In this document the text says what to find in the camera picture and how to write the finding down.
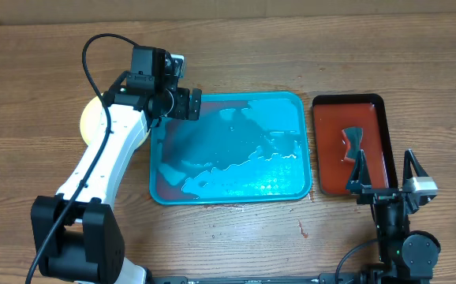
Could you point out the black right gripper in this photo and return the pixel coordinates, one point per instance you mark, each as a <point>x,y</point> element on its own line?
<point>359,184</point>

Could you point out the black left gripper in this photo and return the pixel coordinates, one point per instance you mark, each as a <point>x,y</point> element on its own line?
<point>181,111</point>

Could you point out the pink and green sponge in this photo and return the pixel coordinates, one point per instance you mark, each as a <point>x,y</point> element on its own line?
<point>352,138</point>

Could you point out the yellow-green plate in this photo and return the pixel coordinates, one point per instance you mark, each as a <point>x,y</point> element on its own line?
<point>88,120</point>

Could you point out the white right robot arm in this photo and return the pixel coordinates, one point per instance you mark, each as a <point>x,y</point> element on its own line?
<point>405,256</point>

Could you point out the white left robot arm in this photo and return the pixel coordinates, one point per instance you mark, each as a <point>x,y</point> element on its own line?
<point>76,235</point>

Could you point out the red and black tray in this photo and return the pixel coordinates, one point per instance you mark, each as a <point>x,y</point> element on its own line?
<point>333,113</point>

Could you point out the teal plastic tray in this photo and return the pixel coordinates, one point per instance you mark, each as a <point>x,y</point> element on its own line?
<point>245,147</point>

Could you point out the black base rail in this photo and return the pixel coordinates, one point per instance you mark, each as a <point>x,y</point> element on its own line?
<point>324,278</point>

